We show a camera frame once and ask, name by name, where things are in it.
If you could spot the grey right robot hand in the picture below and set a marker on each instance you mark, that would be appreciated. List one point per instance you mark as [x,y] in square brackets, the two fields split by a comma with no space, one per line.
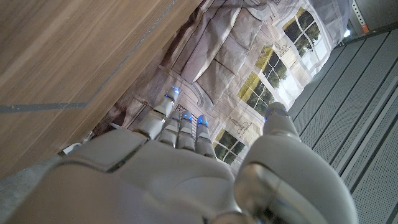
[174,183]

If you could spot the white slotted metal rail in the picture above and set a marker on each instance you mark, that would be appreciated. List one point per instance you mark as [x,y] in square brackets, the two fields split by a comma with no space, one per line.
[360,18]

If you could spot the printed living room backdrop cloth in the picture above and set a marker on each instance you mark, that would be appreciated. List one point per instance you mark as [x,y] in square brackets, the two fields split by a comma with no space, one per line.
[217,46]

